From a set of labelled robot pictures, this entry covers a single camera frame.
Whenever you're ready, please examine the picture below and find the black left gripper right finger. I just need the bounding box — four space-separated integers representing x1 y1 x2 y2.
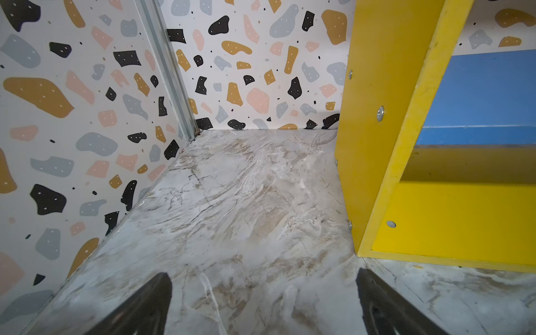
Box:
356 268 446 334

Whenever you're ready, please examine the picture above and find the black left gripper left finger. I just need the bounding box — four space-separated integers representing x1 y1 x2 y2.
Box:
86 272 173 335

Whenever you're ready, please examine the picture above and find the yellow shelf unit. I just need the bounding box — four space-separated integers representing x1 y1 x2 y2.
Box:
336 1 535 273

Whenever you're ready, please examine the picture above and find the aluminium corner post left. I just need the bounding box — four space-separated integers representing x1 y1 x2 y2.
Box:
134 0 200 143

